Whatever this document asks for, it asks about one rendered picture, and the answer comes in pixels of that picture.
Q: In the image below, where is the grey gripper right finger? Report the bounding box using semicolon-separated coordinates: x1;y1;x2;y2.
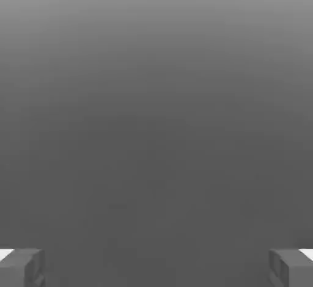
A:
268;247;313;287

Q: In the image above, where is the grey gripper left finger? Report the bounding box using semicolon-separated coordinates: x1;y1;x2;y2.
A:
0;247;46;287

